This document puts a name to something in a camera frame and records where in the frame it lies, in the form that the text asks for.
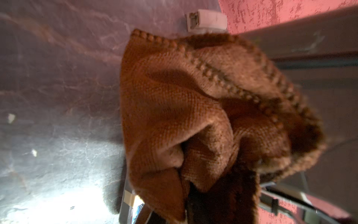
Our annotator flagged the brown cloth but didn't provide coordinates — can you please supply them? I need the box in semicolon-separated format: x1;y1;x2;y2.
120;29;326;224

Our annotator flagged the silver coffee machine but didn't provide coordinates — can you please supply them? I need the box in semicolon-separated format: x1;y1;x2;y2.
118;5;358;224

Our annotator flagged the grey stapler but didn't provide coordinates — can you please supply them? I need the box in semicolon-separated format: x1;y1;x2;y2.
186;9;227;34

